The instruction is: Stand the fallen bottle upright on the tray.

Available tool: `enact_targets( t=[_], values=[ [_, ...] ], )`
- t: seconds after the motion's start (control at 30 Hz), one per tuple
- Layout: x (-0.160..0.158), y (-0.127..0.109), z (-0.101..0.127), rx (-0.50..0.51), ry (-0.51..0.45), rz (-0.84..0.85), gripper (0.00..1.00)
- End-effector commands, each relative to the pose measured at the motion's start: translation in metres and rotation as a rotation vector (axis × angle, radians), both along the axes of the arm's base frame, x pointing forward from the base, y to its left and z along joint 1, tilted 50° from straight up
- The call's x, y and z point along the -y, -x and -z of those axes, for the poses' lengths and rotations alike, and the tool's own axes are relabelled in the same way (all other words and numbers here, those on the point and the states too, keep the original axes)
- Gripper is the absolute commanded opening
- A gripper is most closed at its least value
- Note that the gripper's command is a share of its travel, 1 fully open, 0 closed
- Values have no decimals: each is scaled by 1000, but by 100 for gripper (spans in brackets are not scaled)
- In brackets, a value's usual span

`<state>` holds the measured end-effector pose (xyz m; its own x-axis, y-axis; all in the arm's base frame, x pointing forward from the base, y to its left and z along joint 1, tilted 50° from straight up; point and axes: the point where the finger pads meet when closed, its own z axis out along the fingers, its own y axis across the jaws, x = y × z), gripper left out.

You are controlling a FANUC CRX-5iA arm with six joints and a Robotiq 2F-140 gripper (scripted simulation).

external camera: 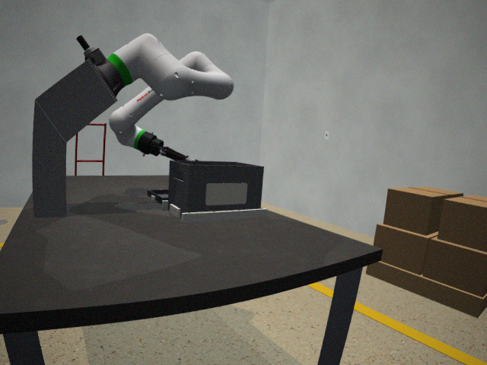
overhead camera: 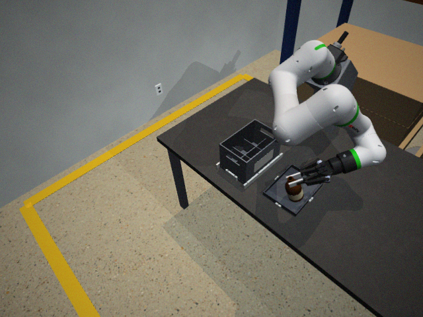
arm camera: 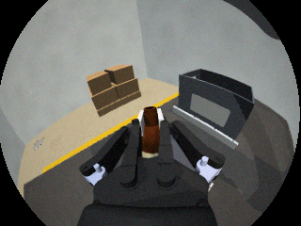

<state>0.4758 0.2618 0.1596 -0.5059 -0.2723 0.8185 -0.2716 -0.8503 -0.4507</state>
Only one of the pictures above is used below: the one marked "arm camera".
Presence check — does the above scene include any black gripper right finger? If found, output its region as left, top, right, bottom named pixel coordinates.
left=156, top=108, right=226, bottom=187

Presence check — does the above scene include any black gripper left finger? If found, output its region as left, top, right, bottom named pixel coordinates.
left=79, top=110, right=145, bottom=188

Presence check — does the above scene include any black crate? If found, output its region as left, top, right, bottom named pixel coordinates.
left=178, top=69, right=255, bottom=140

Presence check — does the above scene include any brown bottle with cream label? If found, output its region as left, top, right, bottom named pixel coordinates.
left=142, top=106, right=160, bottom=157

